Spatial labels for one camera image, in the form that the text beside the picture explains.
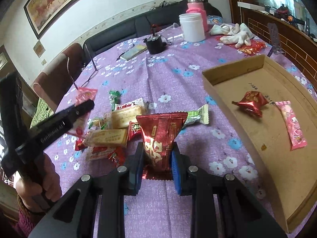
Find small red foil snack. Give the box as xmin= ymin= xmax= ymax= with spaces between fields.
xmin=232 ymin=91 xmax=269 ymax=118

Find framed horse painting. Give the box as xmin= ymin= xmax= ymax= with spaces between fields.
xmin=23 ymin=0 xmax=112 ymax=40

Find eyeglasses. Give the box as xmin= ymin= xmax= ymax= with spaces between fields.
xmin=66 ymin=42 xmax=98 ymax=90

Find black sofa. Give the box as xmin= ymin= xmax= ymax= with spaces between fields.
xmin=83 ymin=0 xmax=188 ymax=63

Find green white candy wrapper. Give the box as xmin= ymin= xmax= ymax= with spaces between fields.
xmin=183 ymin=104 xmax=209 ymax=127

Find black round container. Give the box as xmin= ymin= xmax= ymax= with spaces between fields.
xmin=143 ymin=24 xmax=167 ymax=55

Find cardboard tray box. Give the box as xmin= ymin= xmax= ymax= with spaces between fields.
xmin=202 ymin=55 xmax=316 ymax=233

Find purple floral tablecloth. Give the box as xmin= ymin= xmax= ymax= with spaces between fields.
xmin=43 ymin=24 xmax=317 ymax=238

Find clear biscuit pack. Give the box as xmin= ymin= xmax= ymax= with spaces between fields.
xmin=104 ymin=98 xmax=147 ymax=129

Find pink snack packet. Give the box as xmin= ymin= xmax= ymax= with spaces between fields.
xmin=67 ymin=87 xmax=98 ymax=138

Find yellow biscuit pack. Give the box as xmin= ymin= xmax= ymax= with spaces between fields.
xmin=83 ymin=128 xmax=128 ymax=147

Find white plastic jar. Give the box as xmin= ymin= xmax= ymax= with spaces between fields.
xmin=179 ymin=12 xmax=205 ymax=42

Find large red snack bag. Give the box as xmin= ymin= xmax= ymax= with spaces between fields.
xmin=136 ymin=112 xmax=187 ymax=180

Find pink candy bar wrapper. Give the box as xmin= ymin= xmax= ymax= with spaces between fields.
xmin=275 ymin=101 xmax=307 ymax=150

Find red white snack packet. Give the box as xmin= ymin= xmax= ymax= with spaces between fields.
xmin=86 ymin=147 xmax=116 ymax=161

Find white gloves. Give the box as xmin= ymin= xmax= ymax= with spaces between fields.
xmin=210 ymin=23 xmax=254 ymax=49

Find person's left hand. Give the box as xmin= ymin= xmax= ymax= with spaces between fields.
xmin=16 ymin=153 xmax=62 ymax=213

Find smartphone on table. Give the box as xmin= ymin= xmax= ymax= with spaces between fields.
xmin=119 ymin=45 xmax=147 ymax=61

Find pink thermos bottle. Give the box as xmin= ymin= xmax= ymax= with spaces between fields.
xmin=186 ymin=0 xmax=208 ymax=32

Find brown chair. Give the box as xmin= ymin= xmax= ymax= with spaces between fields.
xmin=32 ymin=43 xmax=84 ymax=111

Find red envelope on table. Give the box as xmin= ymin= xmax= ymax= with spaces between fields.
xmin=216 ymin=36 xmax=266 ymax=56

